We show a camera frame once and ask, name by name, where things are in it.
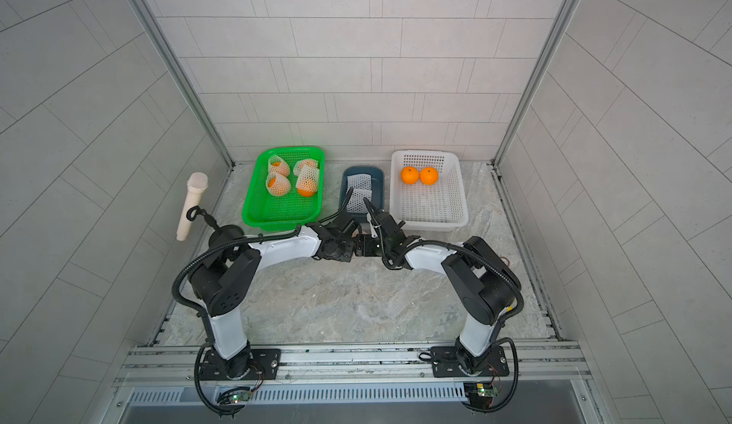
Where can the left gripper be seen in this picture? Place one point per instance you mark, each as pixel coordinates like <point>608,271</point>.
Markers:
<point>349,255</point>

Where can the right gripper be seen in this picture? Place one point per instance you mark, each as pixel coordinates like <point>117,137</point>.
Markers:
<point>368,250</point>

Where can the white foam net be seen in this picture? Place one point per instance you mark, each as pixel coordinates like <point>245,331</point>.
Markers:
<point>356,204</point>
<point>359,182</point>

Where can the netted orange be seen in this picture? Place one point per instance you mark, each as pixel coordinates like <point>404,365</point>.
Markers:
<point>278,165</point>
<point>307,173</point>
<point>429,176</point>
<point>278,185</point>

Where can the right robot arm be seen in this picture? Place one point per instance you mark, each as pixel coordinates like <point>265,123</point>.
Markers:
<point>488,290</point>

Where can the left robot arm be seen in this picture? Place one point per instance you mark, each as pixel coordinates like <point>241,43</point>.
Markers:
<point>215,283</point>

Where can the dark blue plastic tub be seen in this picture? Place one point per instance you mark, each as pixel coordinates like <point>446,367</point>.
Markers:
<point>377,188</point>

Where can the white plastic basket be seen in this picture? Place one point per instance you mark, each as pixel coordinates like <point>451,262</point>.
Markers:
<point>438,207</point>

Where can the green plastic basket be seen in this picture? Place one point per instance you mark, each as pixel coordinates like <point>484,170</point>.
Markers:
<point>264,211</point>

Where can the right green circuit board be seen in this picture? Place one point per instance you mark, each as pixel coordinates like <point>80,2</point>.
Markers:
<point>480,396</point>

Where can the green circuit board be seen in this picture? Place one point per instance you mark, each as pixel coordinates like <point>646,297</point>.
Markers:
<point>235,397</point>
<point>480,396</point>

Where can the left green circuit board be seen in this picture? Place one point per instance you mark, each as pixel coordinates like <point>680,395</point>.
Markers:
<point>235,397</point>

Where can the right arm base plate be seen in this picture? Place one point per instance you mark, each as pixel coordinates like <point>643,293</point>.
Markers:
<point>447,361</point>

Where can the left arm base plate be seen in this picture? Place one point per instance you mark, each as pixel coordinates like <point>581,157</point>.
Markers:
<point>257,364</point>

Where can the aluminium rail frame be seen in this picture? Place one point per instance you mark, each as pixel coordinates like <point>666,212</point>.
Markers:
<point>341,374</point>

